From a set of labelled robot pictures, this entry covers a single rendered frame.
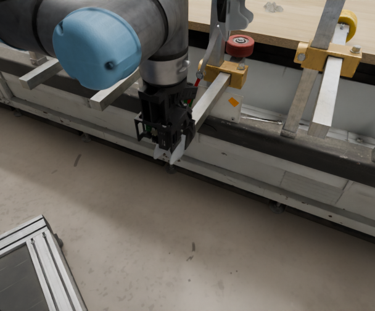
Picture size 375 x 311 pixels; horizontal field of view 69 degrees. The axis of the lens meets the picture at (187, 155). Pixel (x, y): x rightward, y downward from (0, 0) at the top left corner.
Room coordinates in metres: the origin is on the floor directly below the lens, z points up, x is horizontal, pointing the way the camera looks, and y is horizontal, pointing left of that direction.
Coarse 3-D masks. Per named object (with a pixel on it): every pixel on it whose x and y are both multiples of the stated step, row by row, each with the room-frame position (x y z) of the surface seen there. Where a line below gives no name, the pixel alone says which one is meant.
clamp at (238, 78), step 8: (200, 64) 0.73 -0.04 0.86; (208, 64) 0.72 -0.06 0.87; (224, 64) 0.72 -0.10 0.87; (232, 64) 0.72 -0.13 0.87; (208, 72) 0.71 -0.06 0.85; (216, 72) 0.70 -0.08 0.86; (224, 72) 0.69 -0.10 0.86; (232, 72) 0.68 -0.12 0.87; (240, 72) 0.67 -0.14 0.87; (208, 80) 0.71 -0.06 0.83; (232, 80) 0.68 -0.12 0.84; (240, 80) 0.67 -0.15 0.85; (240, 88) 0.67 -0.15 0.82
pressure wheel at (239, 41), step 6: (234, 36) 0.82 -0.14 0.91; (240, 36) 0.82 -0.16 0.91; (246, 36) 0.82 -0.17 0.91; (228, 42) 0.78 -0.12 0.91; (234, 42) 0.78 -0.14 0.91; (240, 42) 0.78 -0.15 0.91; (246, 42) 0.78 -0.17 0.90; (252, 42) 0.78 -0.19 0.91; (228, 48) 0.78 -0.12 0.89; (234, 48) 0.76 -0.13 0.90; (240, 48) 0.75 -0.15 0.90; (246, 48) 0.76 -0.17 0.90; (252, 48) 0.77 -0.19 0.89; (234, 54) 0.76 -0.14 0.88; (240, 54) 0.75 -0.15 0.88; (246, 54) 0.76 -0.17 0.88
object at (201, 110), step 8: (232, 56) 0.79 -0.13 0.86; (216, 80) 0.65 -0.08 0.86; (224, 80) 0.65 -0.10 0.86; (208, 88) 0.61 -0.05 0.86; (216, 88) 0.61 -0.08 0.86; (224, 88) 0.64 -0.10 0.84; (208, 96) 0.58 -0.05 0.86; (216, 96) 0.59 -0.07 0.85; (200, 104) 0.54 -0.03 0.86; (208, 104) 0.54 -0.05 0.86; (192, 112) 0.51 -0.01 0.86; (200, 112) 0.51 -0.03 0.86; (208, 112) 0.54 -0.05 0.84; (200, 120) 0.50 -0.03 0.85
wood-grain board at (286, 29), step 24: (192, 0) 1.16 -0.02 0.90; (264, 0) 1.16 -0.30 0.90; (288, 0) 1.16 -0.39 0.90; (312, 0) 1.16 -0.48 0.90; (360, 0) 1.16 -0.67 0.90; (192, 24) 0.95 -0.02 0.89; (264, 24) 0.93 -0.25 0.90; (288, 24) 0.93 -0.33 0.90; (312, 24) 0.93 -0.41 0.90; (360, 24) 0.93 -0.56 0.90
